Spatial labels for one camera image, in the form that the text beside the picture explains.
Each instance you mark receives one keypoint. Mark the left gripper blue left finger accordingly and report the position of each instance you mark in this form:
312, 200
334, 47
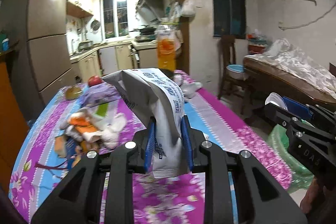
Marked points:
109, 177

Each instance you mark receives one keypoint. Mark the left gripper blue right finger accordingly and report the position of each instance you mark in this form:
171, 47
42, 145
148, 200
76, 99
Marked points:
237, 185

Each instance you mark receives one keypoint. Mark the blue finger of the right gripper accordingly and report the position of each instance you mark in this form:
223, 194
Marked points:
297, 108

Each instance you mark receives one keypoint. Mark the clear plastic lid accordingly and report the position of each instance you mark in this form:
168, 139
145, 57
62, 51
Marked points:
277, 100

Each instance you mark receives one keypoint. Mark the white cloth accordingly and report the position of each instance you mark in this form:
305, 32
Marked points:
111, 129

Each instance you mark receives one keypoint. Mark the orange white snack wrapper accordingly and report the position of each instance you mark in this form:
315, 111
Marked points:
83, 126

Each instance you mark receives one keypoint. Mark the grey white paper bag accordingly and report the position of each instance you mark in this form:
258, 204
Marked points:
149, 93

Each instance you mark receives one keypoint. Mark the blue carton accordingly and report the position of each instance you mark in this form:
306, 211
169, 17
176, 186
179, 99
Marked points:
74, 152

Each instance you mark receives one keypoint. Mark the orange sponge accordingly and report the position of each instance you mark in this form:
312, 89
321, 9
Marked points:
60, 146

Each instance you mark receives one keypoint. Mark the green lined trash bucket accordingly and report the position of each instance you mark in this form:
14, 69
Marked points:
301, 176

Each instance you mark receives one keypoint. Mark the person's right hand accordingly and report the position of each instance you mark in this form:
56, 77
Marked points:
315, 188

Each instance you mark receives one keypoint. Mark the floral purple tablecloth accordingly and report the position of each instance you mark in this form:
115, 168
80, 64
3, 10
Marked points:
179, 199

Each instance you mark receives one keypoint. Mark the white plastic sheet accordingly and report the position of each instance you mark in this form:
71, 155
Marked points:
292, 59

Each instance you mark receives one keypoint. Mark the dark wooden dining table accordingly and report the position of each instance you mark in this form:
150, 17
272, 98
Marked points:
266, 78

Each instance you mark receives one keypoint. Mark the blue basin on chair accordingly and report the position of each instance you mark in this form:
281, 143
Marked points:
236, 71

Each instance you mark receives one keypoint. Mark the dark wooden chair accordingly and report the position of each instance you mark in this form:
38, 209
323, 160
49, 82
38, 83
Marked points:
234, 79

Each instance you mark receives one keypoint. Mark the orange wooden cabinet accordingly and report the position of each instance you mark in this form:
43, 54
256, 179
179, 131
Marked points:
13, 125

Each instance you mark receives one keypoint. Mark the bread in plastic bag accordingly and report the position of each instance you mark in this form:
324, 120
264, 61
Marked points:
73, 93

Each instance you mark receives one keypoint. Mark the purple snack bag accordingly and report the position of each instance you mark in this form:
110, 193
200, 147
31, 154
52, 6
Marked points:
99, 94

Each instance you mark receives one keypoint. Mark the grey glove beside pot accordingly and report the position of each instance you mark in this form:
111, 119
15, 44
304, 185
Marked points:
189, 89

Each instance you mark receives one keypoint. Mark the red apple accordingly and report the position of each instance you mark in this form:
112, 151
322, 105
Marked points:
94, 80

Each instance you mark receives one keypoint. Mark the steel pot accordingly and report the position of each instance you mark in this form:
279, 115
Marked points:
167, 73

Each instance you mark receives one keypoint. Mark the dark blue window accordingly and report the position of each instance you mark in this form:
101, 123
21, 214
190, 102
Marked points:
229, 18

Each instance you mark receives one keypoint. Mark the hanging white plastic bag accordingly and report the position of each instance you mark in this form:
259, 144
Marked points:
188, 9

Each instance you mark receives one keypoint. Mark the orange juice bottle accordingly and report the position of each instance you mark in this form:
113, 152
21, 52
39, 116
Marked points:
165, 37

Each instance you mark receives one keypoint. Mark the grey refrigerator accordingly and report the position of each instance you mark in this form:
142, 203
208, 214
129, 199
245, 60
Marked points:
41, 63

